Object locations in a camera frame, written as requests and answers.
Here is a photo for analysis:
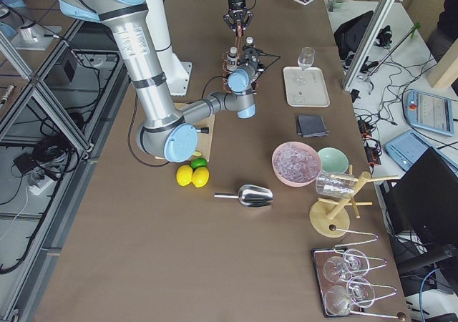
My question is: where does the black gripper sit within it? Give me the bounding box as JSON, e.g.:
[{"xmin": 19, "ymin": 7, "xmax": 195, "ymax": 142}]
[
  {"xmin": 240, "ymin": 44, "xmax": 266, "ymax": 82},
  {"xmin": 223, "ymin": 0, "xmax": 253, "ymax": 37}
]

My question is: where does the copper wire bottle basket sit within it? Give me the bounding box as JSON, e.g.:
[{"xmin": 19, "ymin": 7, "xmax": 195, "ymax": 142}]
[{"xmin": 223, "ymin": 36, "xmax": 260, "ymax": 92}]

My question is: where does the clear wine glass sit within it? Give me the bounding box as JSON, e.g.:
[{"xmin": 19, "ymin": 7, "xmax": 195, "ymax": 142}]
[{"xmin": 296, "ymin": 47, "xmax": 315, "ymax": 85}]

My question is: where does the cream rabbit tray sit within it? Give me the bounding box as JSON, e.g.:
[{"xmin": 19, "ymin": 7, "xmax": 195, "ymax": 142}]
[{"xmin": 283, "ymin": 67, "xmax": 330, "ymax": 107}]

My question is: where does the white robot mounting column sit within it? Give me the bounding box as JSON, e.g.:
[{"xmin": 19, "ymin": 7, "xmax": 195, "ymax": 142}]
[{"xmin": 146, "ymin": 0, "xmax": 192, "ymax": 97}]

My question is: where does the grey folded cloth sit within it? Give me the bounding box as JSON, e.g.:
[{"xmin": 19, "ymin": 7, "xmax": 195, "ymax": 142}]
[{"xmin": 296, "ymin": 114, "xmax": 329, "ymax": 138}]

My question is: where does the bamboo cutting board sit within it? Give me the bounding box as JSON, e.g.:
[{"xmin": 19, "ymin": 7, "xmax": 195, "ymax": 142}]
[{"xmin": 157, "ymin": 99, "xmax": 215, "ymax": 162}]

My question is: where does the black device on side table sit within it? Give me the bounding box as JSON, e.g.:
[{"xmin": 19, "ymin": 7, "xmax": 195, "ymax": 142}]
[{"xmin": 333, "ymin": 11, "xmax": 374, "ymax": 60}]

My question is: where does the pink ribbed ice bowl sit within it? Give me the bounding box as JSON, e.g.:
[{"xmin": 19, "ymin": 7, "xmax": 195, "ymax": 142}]
[{"xmin": 271, "ymin": 142, "xmax": 321, "ymax": 187}]

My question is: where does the green lime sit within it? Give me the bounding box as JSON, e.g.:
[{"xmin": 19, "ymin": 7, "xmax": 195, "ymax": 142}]
[{"xmin": 190, "ymin": 157, "xmax": 207, "ymax": 170}]

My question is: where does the yellow lemon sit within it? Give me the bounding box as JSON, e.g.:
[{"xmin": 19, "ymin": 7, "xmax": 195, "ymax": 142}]
[
  {"xmin": 192, "ymin": 167, "xmax": 210, "ymax": 188},
  {"xmin": 175, "ymin": 165, "xmax": 193, "ymax": 187}
]

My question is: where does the mint green bowl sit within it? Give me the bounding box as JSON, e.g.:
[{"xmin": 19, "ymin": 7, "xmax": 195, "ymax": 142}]
[{"xmin": 318, "ymin": 147, "xmax": 349, "ymax": 173}]

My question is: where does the stainless steel ice scoop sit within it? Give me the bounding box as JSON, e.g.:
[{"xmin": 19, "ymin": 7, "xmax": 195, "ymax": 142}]
[{"xmin": 213, "ymin": 184, "xmax": 274, "ymax": 208}]

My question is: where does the glass tumbler on tree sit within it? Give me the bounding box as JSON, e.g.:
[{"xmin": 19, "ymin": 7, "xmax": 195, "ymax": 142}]
[{"xmin": 315, "ymin": 171, "xmax": 357, "ymax": 198}]

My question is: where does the wooden glass drying tree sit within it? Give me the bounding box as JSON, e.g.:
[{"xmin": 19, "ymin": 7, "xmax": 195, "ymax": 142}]
[{"xmin": 309, "ymin": 166, "xmax": 399, "ymax": 238}]

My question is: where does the blue teach pendant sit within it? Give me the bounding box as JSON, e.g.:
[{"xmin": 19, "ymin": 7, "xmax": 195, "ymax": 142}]
[{"xmin": 404, "ymin": 90, "xmax": 454, "ymax": 137}]

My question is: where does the black monitor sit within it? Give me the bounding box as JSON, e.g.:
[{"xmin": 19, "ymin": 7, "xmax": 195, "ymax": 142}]
[{"xmin": 387, "ymin": 148, "xmax": 457, "ymax": 245}]

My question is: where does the wine glass on rack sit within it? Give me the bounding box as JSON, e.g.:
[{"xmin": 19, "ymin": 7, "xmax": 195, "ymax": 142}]
[
  {"xmin": 324, "ymin": 277, "xmax": 375, "ymax": 316},
  {"xmin": 323, "ymin": 249, "xmax": 369, "ymax": 283}
]

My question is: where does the black framed mirror tray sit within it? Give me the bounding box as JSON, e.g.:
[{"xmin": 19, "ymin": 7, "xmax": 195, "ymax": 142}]
[{"xmin": 311, "ymin": 248, "xmax": 378, "ymax": 318}]

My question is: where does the aluminium frame post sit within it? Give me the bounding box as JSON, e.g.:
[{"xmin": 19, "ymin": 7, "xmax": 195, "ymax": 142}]
[{"xmin": 342, "ymin": 0, "xmax": 395, "ymax": 93}]

